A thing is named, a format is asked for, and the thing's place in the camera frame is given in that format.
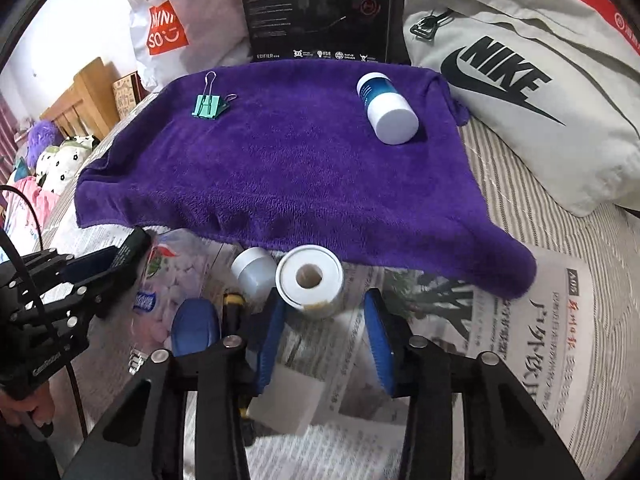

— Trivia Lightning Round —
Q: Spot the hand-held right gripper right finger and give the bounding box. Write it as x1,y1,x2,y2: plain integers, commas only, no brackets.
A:
362,290,586,480

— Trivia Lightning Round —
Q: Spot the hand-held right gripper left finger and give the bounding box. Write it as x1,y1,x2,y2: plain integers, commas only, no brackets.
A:
62,287,288,480

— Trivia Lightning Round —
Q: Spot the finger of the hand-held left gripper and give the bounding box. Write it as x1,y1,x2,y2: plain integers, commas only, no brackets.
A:
0,246,126,292
15,272,136,329

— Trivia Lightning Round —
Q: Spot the black rectangular stick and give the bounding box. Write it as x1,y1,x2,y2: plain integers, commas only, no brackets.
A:
111,227,152,273

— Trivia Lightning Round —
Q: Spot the white cube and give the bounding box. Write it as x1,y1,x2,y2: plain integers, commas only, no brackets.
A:
247,365,326,436

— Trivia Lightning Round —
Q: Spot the crushed clear plastic bottle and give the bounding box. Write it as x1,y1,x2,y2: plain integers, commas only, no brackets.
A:
129,230,221,376

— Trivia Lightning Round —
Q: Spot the small white jar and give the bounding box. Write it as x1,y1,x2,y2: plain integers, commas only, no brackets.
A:
275,245,346,320

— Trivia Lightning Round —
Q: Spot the green binder clip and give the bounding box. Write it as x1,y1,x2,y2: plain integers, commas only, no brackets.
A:
190,71,237,121

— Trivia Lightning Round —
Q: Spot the blue and white bottle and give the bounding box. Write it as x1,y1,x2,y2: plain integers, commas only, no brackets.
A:
356,72,420,145

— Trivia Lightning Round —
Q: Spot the person's left forearm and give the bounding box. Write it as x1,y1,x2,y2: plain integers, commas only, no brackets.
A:
0,417,63,480

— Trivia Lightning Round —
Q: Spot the person's left hand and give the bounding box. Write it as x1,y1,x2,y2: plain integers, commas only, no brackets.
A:
0,389,57,437

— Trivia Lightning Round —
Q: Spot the pink printed blanket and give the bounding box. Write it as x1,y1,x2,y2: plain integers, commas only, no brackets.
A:
0,160,61,248

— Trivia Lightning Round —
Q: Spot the flower print pillow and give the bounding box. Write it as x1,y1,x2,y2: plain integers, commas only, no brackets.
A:
30,135,98,196

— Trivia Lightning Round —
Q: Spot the purple plush toy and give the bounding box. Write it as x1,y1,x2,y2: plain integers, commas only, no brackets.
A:
27,120,56,166

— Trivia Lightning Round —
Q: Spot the newspaper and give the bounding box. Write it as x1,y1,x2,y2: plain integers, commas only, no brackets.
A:
75,227,593,480

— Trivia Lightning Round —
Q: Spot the wooden headboard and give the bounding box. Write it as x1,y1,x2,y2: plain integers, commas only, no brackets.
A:
37,57,121,141

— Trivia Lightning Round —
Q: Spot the patterned notebook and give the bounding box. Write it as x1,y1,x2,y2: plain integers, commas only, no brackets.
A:
112,72,143,118

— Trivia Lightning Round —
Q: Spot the purple towel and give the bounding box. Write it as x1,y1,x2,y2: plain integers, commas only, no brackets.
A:
74,59,538,301

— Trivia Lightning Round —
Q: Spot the grey sling bag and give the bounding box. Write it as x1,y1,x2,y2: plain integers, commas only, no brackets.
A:
402,0,640,218

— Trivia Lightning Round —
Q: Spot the white plastic shopping bag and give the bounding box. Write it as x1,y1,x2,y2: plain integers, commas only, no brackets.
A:
125,0,251,93

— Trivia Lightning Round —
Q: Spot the black headset box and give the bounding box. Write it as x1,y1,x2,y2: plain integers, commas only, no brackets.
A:
235,0,393,63

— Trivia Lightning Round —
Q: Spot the black cable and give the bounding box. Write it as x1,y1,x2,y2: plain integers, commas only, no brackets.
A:
0,185,87,438

